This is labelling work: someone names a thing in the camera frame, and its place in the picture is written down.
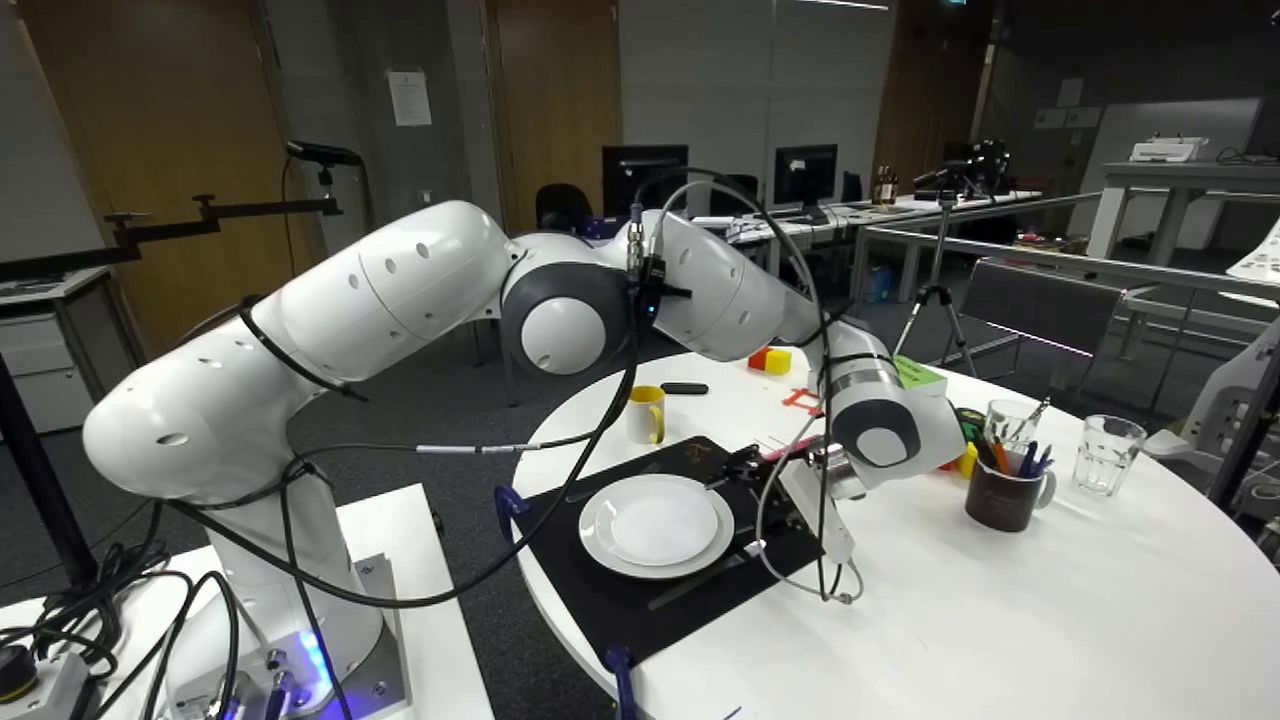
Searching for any black placemat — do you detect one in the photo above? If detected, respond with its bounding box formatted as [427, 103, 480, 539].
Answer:
[511, 431, 851, 673]

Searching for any black metal post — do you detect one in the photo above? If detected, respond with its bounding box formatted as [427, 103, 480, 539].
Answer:
[0, 356, 105, 591]

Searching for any grey metal table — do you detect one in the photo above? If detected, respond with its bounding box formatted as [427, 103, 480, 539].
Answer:
[1081, 156, 1280, 267]

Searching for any black office chair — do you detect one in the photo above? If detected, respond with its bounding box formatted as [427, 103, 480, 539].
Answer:
[532, 181, 599, 239]
[705, 167, 764, 222]

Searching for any white mobile machine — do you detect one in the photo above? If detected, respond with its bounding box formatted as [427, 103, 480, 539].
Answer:
[1177, 318, 1280, 472]

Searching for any small white plate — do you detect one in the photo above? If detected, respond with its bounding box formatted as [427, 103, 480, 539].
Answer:
[584, 477, 730, 574]

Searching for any red plastic frame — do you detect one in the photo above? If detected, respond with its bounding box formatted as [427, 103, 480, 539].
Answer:
[779, 385, 832, 420]

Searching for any grey table knife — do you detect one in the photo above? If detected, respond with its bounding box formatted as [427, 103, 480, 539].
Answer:
[642, 548, 751, 615]

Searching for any black pen cup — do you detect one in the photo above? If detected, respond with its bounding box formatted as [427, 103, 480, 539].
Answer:
[959, 451, 1058, 539]

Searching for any black tripod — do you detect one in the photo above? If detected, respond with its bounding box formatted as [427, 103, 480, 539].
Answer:
[889, 164, 988, 381]

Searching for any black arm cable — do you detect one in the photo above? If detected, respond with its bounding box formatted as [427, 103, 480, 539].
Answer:
[163, 164, 873, 622]

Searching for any clear drinking glass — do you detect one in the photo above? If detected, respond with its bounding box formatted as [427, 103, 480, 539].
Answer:
[1068, 412, 1150, 505]

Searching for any grey metal railing frame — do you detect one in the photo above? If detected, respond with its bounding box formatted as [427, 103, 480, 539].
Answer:
[851, 188, 1280, 304]

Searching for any white paper sheet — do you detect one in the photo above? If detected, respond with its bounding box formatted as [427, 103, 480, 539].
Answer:
[383, 65, 438, 132]

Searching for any white power strip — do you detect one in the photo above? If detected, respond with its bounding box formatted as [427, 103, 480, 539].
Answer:
[0, 637, 95, 720]

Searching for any black computer monitor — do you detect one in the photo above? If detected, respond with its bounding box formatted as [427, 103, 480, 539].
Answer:
[767, 142, 845, 213]
[597, 142, 696, 223]

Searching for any white drawer cabinet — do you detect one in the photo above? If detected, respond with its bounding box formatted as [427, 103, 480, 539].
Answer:
[0, 259, 143, 439]

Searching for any white robot mounting table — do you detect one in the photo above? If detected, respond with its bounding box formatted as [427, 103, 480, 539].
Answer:
[0, 479, 500, 720]

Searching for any green book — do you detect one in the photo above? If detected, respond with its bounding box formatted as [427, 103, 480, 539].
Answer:
[889, 348, 952, 396]

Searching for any long white desk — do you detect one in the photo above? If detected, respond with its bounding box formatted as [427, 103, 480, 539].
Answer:
[691, 185, 1051, 312]

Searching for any white box device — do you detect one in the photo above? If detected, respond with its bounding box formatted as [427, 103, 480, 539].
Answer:
[1123, 127, 1210, 167]

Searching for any large white plate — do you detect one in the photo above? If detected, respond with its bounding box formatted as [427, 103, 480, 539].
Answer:
[573, 467, 740, 583]

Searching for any black stereo camera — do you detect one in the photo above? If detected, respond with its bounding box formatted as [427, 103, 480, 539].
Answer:
[284, 135, 366, 172]

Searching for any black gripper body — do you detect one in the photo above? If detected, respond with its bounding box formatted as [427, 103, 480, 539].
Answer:
[764, 444, 840, 522]

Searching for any blue clamp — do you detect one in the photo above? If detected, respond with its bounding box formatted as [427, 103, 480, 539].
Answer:
[487, 479, 532, 539]
[599, 645, 642, 720]

